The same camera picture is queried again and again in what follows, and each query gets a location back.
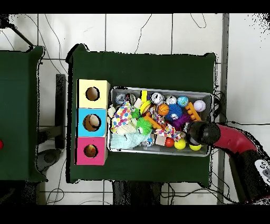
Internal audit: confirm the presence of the green spiky ball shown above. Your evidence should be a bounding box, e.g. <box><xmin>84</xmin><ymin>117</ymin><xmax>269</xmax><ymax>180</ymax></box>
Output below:
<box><xmin>136</xmin><ymin>117</ymin><xmax>153</xmax><ymax>135</ymax></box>
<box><xmin>130</xmin><ymin>107</ymin><xmax>142</xmax><ymax>119</ymax></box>

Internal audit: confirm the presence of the colourful patterned cloth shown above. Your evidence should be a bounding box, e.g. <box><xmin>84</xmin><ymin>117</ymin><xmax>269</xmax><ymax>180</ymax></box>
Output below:
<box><xmin>110</xmin><ymin>101</ymin><xmax>133</xmax><ymax>135</ymax></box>
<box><xmin>153</xmin><ymin>124</ymin><xmax>186</xmax><ymax>141</ymax></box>

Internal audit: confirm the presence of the mint green waffle cloth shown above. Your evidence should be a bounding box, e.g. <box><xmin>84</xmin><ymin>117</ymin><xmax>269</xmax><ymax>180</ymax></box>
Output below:
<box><xmin>110</xmin><ymin>132</ymin><xmax>152</xmax><ymax>150</ymax></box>

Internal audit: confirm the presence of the blue fuzzy ball with eyes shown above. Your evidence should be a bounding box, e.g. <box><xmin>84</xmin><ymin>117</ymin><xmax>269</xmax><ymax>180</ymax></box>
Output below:
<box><xmin>166</xmin><ymin>103</ymin><xmax>184</xmax><ymax>121</ymax></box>

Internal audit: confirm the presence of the purple spiky ball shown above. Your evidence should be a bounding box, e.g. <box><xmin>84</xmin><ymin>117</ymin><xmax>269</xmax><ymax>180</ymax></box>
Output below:
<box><xmin>170</xmin><ymin>115</ymin><xmax>192</xmax><ymax>131</ymax></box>

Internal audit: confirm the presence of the yellow plush duck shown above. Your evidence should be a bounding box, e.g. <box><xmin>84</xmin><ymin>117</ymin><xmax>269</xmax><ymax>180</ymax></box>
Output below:
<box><xmin>85</xmin><ymin>145</ymin><xmax>98</xmax><ymax>157</ymax></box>

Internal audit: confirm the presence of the wooden box with three holes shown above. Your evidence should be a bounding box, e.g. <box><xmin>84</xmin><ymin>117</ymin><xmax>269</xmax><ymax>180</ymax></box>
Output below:
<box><xmin>75</xmin><ymin>79</ymin><xmax>111</xmax><ymax>166</ymax></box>

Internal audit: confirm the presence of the yellow plastic block toy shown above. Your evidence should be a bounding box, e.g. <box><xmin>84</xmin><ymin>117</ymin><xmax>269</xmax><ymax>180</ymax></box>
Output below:
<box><xmin>139</xmin><ymin>90</ymin><xmax>153</xmax><ymax>116</ymax></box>

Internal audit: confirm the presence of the small orange plastic block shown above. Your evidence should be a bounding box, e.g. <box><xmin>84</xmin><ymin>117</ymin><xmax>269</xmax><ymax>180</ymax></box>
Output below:
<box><xmin>145</xmin><ymin>114</ymin><xmax>163</xmax><ymax>130</ymax></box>

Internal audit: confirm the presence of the silver metal can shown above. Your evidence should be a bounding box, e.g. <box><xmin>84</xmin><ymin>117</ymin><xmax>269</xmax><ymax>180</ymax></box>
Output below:
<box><xmin>151</xmin><ymin>92</ymin><xmax>165</xmax><ymax>105</ymax></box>

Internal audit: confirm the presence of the small orange basketball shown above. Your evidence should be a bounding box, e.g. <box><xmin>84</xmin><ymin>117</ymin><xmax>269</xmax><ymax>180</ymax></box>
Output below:
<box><xmin>157</xmin><ymin>104</ymin><xmax>170</xmax><ymax>117</ymax></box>

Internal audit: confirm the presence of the wooden cube block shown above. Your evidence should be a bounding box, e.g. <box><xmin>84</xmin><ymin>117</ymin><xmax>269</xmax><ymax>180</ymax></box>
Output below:
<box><xmin>155</xmin><ymin>135</ymin><xmax>167</xmax><ymax>147</ymax></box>

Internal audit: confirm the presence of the dark green table cloth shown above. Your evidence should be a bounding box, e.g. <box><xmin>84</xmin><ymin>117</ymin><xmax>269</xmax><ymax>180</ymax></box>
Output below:
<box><xmin>66</xmin><ymin>43</ymin><xmax>218</xmax><ymax>184</ymax></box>
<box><xmin>0</xmin><ymin>46</ymin><xmax>45</xmax><ymax>182</ymax></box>

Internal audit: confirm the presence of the orange red ball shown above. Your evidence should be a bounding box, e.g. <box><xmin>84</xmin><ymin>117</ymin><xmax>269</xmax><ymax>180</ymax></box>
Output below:
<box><xmin>165</xmin><ymin>137</ymin><xmax>176</xmax><ymax>148</ymax></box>

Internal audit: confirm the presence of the globe print ball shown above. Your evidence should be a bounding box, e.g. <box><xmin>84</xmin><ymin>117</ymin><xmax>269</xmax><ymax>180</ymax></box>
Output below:
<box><xmin>177</xmin><ymin>96</ymin><xmax>190</xmax><ymax>108</ymax></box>

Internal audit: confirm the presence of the orange plastic block toy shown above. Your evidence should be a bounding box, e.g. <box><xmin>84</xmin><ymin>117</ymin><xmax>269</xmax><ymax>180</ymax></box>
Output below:
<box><xmin>185</xmin><ymin>102</ymin><xmax>203</xmax><ymax>123</ymax></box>

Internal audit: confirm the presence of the white baseball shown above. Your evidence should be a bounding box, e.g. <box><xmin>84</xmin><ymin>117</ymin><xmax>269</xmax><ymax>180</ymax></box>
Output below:
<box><xmin>194</xmin><ymin>100</ymin><xmax>207</xmax><ymax>113</ymax></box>

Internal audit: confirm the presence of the black tripod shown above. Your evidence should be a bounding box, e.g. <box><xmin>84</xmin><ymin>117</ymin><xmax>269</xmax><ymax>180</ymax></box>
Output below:
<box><xmin>0</xmin><ymin>14</ymin><xmax>36</xmax><ymax>49</ymax></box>

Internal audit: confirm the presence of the shallow wire mesh bin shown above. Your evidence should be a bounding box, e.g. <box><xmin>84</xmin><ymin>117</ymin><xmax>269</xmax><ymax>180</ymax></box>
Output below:
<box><xmin>109</xmin><ymin>86</ymin><xmax>213</xmax><ymax>157</ymax></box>

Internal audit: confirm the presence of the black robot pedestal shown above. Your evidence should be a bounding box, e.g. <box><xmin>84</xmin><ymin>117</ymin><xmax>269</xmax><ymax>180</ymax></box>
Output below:
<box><xmin>111</xmin><ymin>181</ymin><xmax>169</xmax><ymax>206</ymax></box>

